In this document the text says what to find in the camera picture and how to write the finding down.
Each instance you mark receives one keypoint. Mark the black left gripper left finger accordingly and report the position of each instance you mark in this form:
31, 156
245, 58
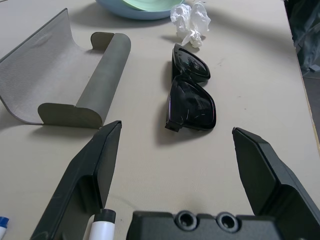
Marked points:
82, 175

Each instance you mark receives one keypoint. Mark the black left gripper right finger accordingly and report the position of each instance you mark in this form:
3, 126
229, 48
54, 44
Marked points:
262, 175

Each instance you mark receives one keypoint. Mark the white marker black cap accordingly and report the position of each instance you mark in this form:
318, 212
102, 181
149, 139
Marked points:
102, 230

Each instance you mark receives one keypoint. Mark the white marker blue cap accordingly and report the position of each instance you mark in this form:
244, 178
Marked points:
3, 223

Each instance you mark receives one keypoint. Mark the black sunglasses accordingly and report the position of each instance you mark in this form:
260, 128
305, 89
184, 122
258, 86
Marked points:
192, 105

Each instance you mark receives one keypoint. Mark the grey glasses case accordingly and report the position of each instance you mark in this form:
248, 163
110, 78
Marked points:
50, 62

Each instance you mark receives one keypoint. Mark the white tissue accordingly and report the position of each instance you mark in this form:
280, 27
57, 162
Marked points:
185, 17

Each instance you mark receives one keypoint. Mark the light green plate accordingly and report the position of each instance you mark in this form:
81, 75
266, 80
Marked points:
150, 5

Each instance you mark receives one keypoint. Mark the light blue plate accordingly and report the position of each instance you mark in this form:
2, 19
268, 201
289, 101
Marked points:
125, 13

